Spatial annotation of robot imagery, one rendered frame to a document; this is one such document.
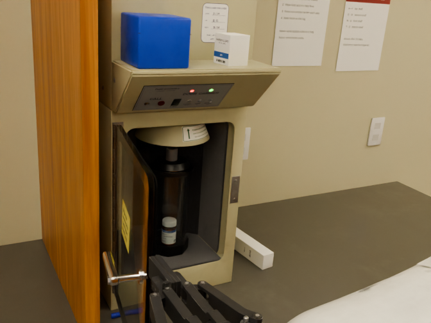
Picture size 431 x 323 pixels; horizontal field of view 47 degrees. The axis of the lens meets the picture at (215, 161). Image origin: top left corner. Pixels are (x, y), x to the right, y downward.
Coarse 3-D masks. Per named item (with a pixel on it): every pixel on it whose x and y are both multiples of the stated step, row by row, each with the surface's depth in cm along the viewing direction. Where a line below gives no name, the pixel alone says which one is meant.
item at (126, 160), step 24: (120, 144) 95; (120, 168) 96; (144, 168) 76; (120, 192) 97; (144, 192) 75; (120, 216) 99; (144, 216) 76; (120, 240) 100; (144, 240) 77; (120, 264) 102; (144, 264) 78; (120, 288) 103; (144, 288) 79; (120, 312) 105; (144, 312) 80
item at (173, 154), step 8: (168, 152) 119; (176, 152) 120; (160, 160) 120; (168, 160) 120; (176, 160) 120; (184, 160) 121; (160, 168) 118; (168, 168) 117; (176, 168) 118; (184, 168) 119
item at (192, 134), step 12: (144, 132) 113; (156, 132) 111; (168, 132) 111; (180, 132) 111; (192, 132) 112; (204, 132) 116; (156, 144) 111; (168, 144) 111; (180, 144) 111; (192, 144) 112
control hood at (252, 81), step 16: (112, 64) 95; (128, 64) 92; (192, 64) 98; (208, 64) 99; (256, 64) 104; (112, 80) 96; (128, 80) 88; (144, 80) 89; (160, 80) 91; (176, 80) 92; (192, 80) 94; (208, 80) 96; (224, 80) 98; (240, 80) 99; (256, 80) 101; (272, 80) 103; (112, 96) 97; (128, 96) 93; (240, 96) 106; (256, 96) 108; (128, 112) 99
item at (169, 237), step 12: (192, 168) 120; (168, 180) 118; (180, 180) 119; (168, 192) 119; (180, 192) 120; (168, 204) 120; (180, 204) 121; (168, 216) 121; (180, 216) 122; (156, 228) 123; (168, 228) 122; (180, 228) 123; (156, 240) 124; (168, 240) 123; (180, 240) 125
